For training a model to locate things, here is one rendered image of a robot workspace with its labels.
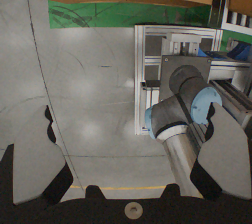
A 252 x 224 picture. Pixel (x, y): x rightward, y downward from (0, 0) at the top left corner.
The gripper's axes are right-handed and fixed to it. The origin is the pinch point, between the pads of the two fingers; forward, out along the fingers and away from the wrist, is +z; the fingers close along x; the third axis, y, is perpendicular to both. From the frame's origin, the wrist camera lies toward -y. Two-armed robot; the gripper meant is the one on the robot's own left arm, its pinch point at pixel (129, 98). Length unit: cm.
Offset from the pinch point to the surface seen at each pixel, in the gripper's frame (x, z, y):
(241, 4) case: 71, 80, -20
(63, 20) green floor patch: -66, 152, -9
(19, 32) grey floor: -123, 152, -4
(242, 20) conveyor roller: 88, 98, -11
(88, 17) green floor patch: -38, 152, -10
